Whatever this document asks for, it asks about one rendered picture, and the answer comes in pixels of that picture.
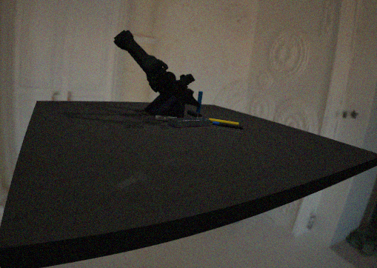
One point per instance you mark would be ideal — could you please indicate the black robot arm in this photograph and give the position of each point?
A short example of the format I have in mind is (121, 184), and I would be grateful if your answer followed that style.
(157, 76)

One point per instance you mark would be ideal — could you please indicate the grey keyboard with white letter keys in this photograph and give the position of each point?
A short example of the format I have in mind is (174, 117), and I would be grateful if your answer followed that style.
(188, 122)

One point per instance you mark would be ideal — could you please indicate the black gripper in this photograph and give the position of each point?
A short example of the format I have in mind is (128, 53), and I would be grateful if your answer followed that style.
(185, 95)

